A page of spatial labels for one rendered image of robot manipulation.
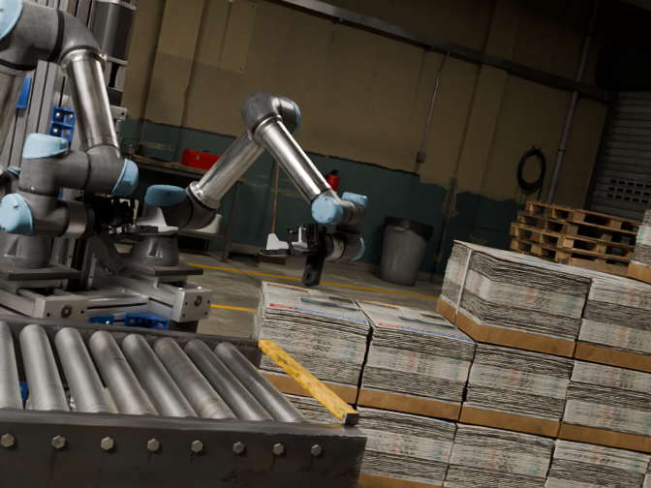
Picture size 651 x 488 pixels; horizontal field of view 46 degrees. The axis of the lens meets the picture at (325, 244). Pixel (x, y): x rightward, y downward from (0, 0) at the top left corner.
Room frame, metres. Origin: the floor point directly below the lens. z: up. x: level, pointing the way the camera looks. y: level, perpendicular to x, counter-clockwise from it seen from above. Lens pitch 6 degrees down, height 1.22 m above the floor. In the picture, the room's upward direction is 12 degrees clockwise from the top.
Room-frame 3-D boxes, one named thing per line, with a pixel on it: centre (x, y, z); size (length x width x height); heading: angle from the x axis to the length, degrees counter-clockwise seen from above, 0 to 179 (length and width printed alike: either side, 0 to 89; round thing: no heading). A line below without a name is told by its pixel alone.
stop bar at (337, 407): (1.45, -0.01, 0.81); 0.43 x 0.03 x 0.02; 26
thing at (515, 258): (2.27, -0.56, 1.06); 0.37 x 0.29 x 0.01; 10
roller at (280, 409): (1.43, 0.07, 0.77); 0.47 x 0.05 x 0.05; 26
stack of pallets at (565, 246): (8.65, -2.77, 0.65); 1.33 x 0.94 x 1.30; 120
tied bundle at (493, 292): (2.27, -0.56, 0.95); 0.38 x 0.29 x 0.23; 10
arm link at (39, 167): (1.48, 0.54, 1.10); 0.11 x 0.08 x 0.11; 129
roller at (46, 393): (1.26, 0.42, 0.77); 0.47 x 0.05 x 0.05; 26
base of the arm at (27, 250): (1.91, 0.75, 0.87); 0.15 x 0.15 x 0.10
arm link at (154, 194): (2.35, 0.50, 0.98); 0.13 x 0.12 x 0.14; 154
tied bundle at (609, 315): (2.32, -0.86, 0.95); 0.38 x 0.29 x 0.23; 8
